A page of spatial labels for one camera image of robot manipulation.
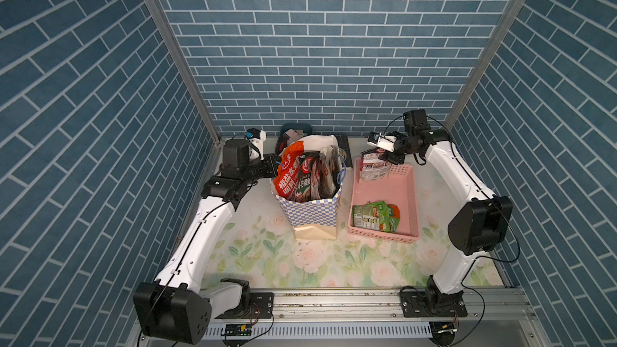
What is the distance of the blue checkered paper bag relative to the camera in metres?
0.70

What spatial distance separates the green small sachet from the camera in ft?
2.94

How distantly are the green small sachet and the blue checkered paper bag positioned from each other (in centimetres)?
12
